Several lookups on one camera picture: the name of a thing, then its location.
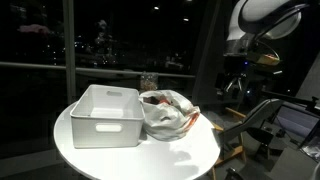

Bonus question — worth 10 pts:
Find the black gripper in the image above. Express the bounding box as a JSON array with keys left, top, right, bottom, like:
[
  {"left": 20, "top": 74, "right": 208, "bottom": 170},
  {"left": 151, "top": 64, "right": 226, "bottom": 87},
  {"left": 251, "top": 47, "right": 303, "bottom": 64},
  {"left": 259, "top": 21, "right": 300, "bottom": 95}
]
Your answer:
[{"left": 222, "top": 56, "right": 249, "bottom": 92}]

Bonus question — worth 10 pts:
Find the white orange plastic shopping bag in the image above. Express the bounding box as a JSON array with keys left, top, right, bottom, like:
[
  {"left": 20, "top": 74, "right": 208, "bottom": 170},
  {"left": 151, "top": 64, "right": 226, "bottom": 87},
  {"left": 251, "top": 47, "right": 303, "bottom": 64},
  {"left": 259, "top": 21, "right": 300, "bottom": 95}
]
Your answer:
[{"left": 139, "top": 90, "right": 200, "bottom": 141}]

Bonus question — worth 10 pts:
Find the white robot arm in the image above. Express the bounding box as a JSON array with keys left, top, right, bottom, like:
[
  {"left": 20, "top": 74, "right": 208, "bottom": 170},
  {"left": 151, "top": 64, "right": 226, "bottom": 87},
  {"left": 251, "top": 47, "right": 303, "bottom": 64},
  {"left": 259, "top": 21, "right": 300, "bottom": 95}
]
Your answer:
[{"left": 224, "top": 0, "right": 313, "bottom": 73}]

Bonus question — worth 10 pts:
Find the white plastic storage box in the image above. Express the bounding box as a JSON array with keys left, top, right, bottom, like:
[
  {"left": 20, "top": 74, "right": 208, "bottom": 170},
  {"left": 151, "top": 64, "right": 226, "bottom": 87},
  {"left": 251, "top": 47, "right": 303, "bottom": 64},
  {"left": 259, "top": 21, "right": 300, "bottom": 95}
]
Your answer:
[{"left": 70, "top": 85, "right": 145, "bottom": 148}]

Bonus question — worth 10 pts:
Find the black office chair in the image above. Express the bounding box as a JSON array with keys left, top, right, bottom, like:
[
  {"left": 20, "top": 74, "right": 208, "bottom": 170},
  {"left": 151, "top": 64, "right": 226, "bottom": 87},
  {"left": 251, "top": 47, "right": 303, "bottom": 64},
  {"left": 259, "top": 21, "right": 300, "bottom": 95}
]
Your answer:
[{"left": 218, "top": 99, "right": 283, "bottom": 160}]

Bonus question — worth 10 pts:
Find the clear bag of snacks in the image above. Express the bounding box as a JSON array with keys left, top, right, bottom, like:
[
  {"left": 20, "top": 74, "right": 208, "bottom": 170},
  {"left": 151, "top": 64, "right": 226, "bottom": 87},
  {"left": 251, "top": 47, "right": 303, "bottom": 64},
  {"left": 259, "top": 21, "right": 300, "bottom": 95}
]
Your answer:
[{"left": 140, "top": 72, "right": 158, "bottom": 91}]

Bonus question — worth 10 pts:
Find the white round table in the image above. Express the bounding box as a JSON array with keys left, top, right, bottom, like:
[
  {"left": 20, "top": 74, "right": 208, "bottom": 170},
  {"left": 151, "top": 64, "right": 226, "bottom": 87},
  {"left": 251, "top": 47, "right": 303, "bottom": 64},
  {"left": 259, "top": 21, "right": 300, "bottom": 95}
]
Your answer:
[{"left": 53, "top": 108, "right": 220, "bottom": 180}]

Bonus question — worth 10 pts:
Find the window railing bar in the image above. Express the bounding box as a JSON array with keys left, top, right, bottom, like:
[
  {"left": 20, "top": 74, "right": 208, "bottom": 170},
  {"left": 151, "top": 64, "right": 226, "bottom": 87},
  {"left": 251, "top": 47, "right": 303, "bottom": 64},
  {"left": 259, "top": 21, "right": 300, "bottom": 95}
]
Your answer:
[{"left": 0, "top": 61, "right": 195, "bottom": 78}]

